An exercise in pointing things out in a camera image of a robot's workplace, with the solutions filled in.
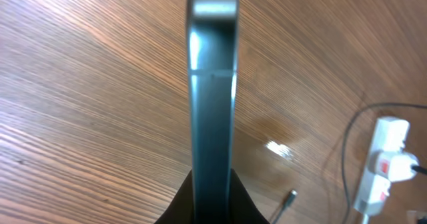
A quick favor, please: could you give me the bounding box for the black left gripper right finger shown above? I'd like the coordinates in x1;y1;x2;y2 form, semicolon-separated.
229;169;269;224

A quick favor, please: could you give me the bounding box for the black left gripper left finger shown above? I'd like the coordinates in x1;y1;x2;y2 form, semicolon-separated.
155;171;194;224

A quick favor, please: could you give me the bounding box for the black charging cable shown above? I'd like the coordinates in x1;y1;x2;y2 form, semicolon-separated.
270;102;427;224

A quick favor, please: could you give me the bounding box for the blue Galaxy smartphone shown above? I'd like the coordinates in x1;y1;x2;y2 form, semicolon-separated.
186;0;239;223

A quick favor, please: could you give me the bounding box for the white power strip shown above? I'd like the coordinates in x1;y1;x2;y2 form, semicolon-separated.
353;116;410;216

